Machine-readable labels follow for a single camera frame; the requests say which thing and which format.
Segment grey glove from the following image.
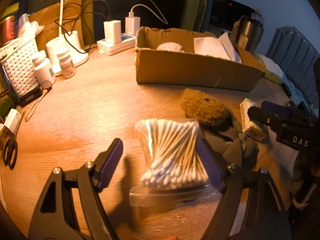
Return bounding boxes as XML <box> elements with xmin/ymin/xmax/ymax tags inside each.
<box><xmin>199</xmin><ymin>110</ymin><xmax>259</xmax><ymax>170</ymax></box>

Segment bag of cotton swabs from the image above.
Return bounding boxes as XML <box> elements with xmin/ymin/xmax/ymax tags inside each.
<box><xmin>129</xmin><ymin>119</ymin><xmax>219</xmax><ymax>207</ymax></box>

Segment brown fuzzy plush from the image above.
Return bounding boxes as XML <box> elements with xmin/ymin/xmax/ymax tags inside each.
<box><xmin>180</xmin><ymin>88</ymin><xmax>231</xmax><ymax>127</ymax></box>

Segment clear bubble wrap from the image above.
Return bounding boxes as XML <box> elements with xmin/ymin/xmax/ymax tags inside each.
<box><xmin>157</xmin><ymin>42</ymin><xmax>184</xmax><ymax>53</ymax></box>

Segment white textured towel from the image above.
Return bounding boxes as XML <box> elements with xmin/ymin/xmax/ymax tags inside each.
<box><xmin>194</xmin><ymin>32</ymin><xmax>242</xmax><ymax>63</ymax></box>

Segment gloved right hand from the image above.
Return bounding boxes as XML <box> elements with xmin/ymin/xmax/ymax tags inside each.
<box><xmin>290</xmin><ymin>152</ymin><xmax>319</xmax><ymax>210</ymax></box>

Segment grey padded headboard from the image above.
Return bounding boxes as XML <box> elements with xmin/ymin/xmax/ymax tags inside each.
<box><xmin>267</xmin><ymin>27</ymin><xmax>319</xmax><ymax>108</ymax></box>

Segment steel thermos tumbler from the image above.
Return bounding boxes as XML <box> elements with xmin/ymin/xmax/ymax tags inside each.
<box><xmin>229</xmin><ymin>15</ymin><xmax>264</xmax><ymax>54</ymax></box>

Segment plastic water bottle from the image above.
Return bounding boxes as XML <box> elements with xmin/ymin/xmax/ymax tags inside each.
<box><xmin>251</xmin><ymin>9</ymin><xmax>265</xmax><ymax>25</ymax></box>

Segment black scissors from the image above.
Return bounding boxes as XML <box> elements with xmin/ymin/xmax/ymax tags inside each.
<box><xmin>2</xmin><ymin>110</ymin><xmax>25</xmax><ymax>170</ymax></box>

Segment black monitor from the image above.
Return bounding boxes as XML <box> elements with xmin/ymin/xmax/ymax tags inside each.
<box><xmin>209</xmin><ymin>0</ymin><xmax>255</xmax><ymax>31</ymax></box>

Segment small white pill bottle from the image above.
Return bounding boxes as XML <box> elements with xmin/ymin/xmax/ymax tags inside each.
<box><xmin>56</xmin><ymin>47</ymin><xmax>76</xmax><ymax>79</ymax></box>

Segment large white pill bottle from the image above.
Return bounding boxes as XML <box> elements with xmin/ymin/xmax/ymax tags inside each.
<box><xmin>31</xmin><ymin>50</ymin><xmax>56</xmax><ymax>89</ymax></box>

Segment white power strip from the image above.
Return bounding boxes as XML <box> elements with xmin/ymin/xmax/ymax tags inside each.
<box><xmin>97</xmin><ymin>33</ymin><xmax>136</xmax><ymax>56</ymax></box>

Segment white woven plastic basket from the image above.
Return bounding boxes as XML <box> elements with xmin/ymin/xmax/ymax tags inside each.
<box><xmin>1</xmin><ymin>35</ymin><xmax>40</xmax><ymax>98</ymax></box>

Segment white desk lamp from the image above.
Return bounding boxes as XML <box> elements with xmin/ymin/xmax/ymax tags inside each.
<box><xmin>46</xmin><ymin>0</ymin><xmax>88</xmax><ymax>76</ymax></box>

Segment yellow curtain right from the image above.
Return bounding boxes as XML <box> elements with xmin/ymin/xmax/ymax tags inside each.
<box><xmin>180</xmin><ymin>0</ymin><xmax>207</xmax><ymax>31</ymax></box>

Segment white charger left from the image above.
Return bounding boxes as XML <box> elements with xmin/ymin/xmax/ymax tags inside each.
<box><xmin>104</xmin><ymin>20</ymin><xmax>121</xmax><ymax>45</ymax></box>

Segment white charger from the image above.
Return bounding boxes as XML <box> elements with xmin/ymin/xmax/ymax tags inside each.
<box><xmin>104</xmin><ymin>20</ymin><xmax>121</xmax><ymax>45</ymax></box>
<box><xmin>125</xmin><ymin>11</ymin><xmax>140</xmax><ymax>36</ymax></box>

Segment white charger right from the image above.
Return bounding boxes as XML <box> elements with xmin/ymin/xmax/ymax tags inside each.
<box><xmin>125</xmin><ymin>11</ymin><xmax>140</xmax><ymax>36</ymax></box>

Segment brown cardboard backing box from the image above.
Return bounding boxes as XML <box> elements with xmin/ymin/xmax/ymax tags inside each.
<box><xmin>28</xmin><ymin>0</ymin><xmax>85</xmax><ymax>53</ymax></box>

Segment red tin can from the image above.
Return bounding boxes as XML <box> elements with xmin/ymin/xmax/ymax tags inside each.
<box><xmin>0</xmin><ymin>15</ymin><xmax>15</xmax><ymax>47</ymax></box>

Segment black flashlight with strap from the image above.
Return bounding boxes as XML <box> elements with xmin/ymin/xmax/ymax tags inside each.
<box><xmin>16</xmin><ymin>81</ymin><xmax>53</xmax><ymax>122</ymax></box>

